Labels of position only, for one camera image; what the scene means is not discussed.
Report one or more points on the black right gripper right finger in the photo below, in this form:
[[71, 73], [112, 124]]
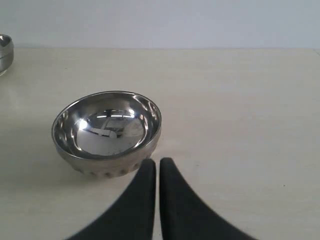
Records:
[[184, 216]]

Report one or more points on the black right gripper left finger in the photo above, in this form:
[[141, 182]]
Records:
[[131, 216]]

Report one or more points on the dimpled steel bowl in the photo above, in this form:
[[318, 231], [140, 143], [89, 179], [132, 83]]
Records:
[[107, 134]]

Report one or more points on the smooth steel bowl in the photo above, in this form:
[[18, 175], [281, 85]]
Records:
[[6, 53]]

